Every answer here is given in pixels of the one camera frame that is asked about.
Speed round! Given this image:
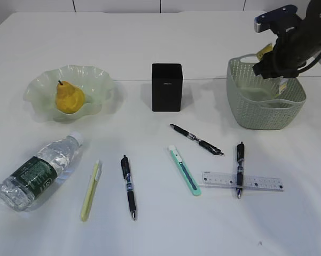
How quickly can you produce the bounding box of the mint green utility knife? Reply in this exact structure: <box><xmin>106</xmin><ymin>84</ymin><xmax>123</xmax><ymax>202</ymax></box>
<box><xmin>168</xmin><ymin>145</ymin><xmax>201</xmax><ymax>196</ymax></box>

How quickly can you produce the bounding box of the black square pen holder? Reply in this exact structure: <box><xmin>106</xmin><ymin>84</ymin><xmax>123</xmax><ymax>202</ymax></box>
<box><xmin>151</xmin><ymin>63</ymin><xmax>183</xmax><ymax>112</ymax></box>

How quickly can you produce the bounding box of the black gel pen centre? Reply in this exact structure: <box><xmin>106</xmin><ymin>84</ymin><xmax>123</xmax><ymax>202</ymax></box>
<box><xmin>170</xmin><ymin>124</ymin><xmax>224</xmax><ymax>156</ymax></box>

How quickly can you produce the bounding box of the green wavy glass plate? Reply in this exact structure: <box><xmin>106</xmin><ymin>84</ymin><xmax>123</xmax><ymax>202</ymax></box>
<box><xmin>23</xmin><ymin>65</ymin><xmax>117</xmax><ymax>122</ymax></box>

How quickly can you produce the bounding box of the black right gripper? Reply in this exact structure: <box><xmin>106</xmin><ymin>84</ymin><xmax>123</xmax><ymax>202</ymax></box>
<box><xmin>253</xmin><ymin>26</ymin><xmax>310</xmax><ymax>79</ymax></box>

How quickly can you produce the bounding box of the clear plastic ruler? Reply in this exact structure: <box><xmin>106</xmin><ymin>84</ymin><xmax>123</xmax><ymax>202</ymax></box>
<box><xmin>199</xmin><ymin>172</ymin><xmax>284</xmax><ymax>192</ymax></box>

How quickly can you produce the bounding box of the yellow utility knife packaging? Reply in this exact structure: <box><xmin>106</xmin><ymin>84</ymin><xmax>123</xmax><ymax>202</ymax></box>
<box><xmin>256</xmin><ymin>43</ymin><xmax>288</xmax><ymax>98</ymax></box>

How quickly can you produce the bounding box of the yellow-green pen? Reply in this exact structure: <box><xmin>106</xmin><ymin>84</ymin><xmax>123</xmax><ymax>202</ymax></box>
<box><xmin>81</xmin><ymin>160</ymin><xmax>102</xmax><ymax>222</ymax></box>

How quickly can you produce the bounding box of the yellow pear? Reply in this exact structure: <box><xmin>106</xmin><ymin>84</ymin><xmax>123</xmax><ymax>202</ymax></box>
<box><xmin>55</xmin><ymin>80</ymin><xmax>85</xmax><ymax>114</ymax></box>

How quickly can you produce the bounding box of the black blue gel pen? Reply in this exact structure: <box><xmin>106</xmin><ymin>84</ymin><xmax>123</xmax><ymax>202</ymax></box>
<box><xmin>236</xmin><ymin>142</ymin><xmax>245</xmax><ymax>199</ymax></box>

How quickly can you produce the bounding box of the green perforated plastic basket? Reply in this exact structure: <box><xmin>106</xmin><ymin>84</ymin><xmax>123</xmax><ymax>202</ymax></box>
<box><xmin>226</xmin><ymin>54</ymin><xmax>307</xmax><ymax>130</ymax></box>

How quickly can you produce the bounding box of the clear water bottle green label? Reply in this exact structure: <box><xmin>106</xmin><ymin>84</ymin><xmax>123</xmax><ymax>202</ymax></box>
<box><xmin>0</xmin><ymin>132</ymin><xmax>84</xmax><ymax>212</ymax></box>

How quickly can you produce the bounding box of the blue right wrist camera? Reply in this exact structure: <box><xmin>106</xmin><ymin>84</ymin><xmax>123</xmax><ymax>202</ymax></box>
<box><xmin>254</xmin><ymin>4</ymin><xmax>302</xmax><ymax>35</ymax></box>

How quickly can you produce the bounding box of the black gel pen left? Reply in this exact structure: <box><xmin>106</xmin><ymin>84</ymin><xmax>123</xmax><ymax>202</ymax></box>
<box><xmin>121</xmin><ymin>155</ymin><xmax>137</xmax><ymax>221</ymax></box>

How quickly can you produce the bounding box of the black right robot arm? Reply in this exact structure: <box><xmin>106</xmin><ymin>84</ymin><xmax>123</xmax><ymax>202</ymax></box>
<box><xmin>253</xmin><ymin>0</ymin><xmax>321</xmax><ymax>79</ymax></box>

